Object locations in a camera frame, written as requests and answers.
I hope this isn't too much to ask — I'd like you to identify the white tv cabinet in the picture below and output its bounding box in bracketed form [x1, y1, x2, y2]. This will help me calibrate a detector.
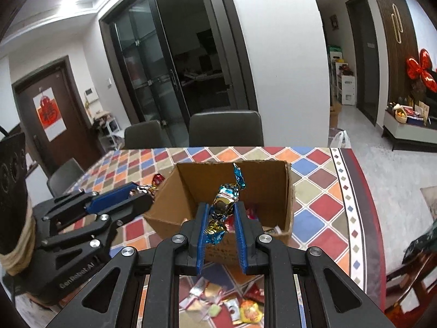
[382, 111, 437, 153]

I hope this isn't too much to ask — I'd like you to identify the colourful checkered tablecloth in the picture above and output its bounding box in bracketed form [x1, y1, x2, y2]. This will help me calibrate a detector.
[13, 145, 388, 328]

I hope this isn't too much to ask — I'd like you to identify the small green candy packet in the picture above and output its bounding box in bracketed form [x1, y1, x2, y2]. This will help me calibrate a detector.
[207, 304, 222, 318]

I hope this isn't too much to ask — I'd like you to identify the grey dining chair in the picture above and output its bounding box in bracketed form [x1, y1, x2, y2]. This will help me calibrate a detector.
[47, 158, 84, 198]
[189, 110, 264, 147]

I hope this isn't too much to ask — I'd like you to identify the red gold foil candy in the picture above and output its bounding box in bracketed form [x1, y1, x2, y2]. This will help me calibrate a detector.
[130, 173, 165, 198]

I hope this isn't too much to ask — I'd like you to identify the black glass sliding door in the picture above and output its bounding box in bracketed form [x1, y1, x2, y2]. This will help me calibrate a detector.
[101, 0, 190, 147]

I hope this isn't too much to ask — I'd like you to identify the white gold snack packet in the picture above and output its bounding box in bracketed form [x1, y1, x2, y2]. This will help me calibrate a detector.
[224, 298, 242, 325]

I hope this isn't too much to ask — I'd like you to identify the red balloon bow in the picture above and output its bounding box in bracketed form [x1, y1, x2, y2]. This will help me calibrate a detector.
[406, 48, 437, 93]

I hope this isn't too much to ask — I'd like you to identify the blue foil candy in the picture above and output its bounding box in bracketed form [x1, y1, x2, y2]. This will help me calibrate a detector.
[204, 163, 246, 245]

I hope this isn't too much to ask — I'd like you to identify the white storage cabinet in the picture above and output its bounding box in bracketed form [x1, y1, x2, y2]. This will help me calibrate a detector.
[337, 75, 356, 106]

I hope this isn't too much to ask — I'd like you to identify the wooden chair with red cloth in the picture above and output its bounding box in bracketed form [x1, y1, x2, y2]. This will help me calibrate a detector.
[384, 223, 436, 327]

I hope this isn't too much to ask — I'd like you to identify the dark red snack packet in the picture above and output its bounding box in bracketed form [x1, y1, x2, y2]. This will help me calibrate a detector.
[243, 282, 265, 305]

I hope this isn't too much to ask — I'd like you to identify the grey dining chair left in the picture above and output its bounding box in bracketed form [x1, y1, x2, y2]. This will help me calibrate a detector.
[47, 158, 84, 198]

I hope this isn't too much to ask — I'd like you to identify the dark entrance door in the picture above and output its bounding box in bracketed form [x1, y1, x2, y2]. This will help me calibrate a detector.
[12, 56, 102, 176]

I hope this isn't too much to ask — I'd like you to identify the yellow snack packet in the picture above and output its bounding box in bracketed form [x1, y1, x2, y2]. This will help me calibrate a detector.
[240, 299, 264, 324]

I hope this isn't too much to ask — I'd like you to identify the pink snack packet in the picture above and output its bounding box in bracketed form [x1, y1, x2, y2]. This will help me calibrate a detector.
[246, 207, 258, 221]

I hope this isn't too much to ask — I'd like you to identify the brown cardboard box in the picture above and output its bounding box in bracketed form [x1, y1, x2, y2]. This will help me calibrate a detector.
[144, 160, 295, 265]

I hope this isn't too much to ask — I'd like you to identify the red fu door poster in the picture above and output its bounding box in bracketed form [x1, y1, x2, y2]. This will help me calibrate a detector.
[33, 87, 67, 142]

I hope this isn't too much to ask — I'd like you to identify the clear bag red stripe pastry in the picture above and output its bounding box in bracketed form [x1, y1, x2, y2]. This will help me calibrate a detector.
[179, 277, 225, 324]

